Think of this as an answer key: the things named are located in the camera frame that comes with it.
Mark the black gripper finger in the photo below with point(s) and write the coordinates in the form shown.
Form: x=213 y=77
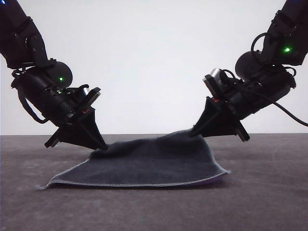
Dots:
x=92 y=127
x=77 y=137
x=209 y=113
x=221 y=127

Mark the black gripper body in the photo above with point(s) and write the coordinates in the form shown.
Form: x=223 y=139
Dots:
x=45 y=98
x=260 y=93

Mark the purple towel with grey hem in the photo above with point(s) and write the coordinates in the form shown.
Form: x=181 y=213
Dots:
x=144 y=168

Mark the grey table cloth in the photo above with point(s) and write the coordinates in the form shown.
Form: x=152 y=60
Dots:
x=252 y=204

